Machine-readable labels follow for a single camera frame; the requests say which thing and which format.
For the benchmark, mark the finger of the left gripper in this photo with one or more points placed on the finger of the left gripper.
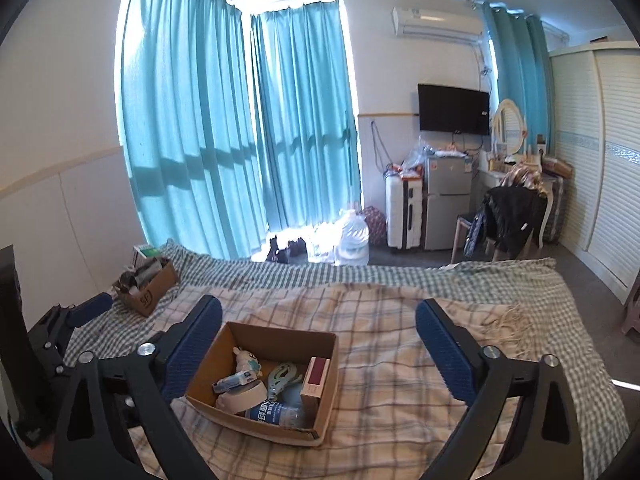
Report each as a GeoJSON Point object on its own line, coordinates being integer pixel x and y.
{"type": "Point", "coordinates": [83, 313]}

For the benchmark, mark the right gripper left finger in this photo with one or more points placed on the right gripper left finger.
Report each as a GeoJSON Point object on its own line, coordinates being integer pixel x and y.
{"type": "Point", "coordinates": [106, 398]}

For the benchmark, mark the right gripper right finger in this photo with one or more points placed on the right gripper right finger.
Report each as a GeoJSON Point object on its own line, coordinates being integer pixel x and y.
{"type": "Point", "coordinates": [543, 441]}

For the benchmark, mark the white plush toy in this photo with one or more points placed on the white plush toy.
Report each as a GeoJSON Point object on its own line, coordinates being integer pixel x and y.
{"type": "Point", "coordinates": [246, 362]}

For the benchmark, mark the green folding hanger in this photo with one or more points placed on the green folding hanger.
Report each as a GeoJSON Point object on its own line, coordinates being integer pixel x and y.
{"type": "Point", "coordinates": [283, 375]}

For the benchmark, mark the clear plastic water bottle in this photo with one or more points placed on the clear plastic water bottle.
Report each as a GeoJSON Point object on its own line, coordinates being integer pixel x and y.
{"type": "Point", "coordinates": [277, 414]}

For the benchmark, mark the red white medicine box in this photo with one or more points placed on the red white medicine box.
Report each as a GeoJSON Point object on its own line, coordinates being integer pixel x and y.
{"type": "Point", "coordinates": [313, 385]}

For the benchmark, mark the blue tissue pack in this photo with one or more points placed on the blue tissue pack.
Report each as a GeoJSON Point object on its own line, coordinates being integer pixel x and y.
{"type": "Point", "coordinates": [238, 380]}

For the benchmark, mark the small cardboard box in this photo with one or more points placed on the small cardboard box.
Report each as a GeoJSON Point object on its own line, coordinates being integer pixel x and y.
{"type": "Point", "coordinates": [146, 280]}

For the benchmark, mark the green checked bed sheet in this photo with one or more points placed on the green checked bed sheet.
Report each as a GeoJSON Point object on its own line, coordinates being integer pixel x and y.
{"type": "Point", "coordinates": [522, 307]}

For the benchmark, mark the beige plaid blanket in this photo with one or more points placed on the beige plaid blanket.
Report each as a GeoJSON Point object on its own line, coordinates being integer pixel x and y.
{"type": "Point", "coordinates": [392, 412]}

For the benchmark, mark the large open cardboard box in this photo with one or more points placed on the large open cardboard box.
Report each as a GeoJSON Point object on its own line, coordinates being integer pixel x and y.
{"type": "Point", "coordinates": [271, 346]}

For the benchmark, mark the chair with black jacket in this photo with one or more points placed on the chair with black jacket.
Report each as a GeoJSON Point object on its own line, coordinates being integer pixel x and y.
{"type": "Point", "coordinates": [510, 216]}

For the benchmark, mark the large clear water jug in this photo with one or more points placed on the large clear water jug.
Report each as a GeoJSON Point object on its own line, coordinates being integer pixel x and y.
{"type": "Point", "coordinates": [352, 247]}

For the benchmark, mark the teal window curtain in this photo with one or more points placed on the teal window curtain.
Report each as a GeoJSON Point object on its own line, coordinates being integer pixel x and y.
{"type": "Point", "coordinates": [233, 126]}

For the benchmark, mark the silver mini fridge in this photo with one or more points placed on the silver mini fridge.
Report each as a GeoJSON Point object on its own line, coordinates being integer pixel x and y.
{"type": "Point", "coordinates": [448, 194]}

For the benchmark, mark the white suitcase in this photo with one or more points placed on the white suitcase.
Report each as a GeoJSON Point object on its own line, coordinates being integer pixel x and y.
{"type": "Point", "coordinates": [403, 209]}

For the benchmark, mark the white oval mirror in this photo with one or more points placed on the white oval mirror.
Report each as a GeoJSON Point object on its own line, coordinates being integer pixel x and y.
{"type": "Point", "coordinates": [508, 129]}

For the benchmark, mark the white louvred wardrobe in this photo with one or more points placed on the white louvred wardrobe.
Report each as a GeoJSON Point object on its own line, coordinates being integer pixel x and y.
{"type": "Point", "coordinates": [596, 104]}

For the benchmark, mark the teal side curtain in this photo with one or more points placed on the teal side curtain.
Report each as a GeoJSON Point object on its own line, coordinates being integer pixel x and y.
{"type": "Point", "coordinates": [524, 67]}

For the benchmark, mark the white air conditioner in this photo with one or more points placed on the white air conditioner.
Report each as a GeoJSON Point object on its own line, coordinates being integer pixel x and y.
{"type": "Point", "coordinates": [437, 25]}

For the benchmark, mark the black wall television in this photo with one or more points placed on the black wall television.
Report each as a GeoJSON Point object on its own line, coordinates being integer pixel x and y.
{"type": "Point", "coordinates": [453, 110]}

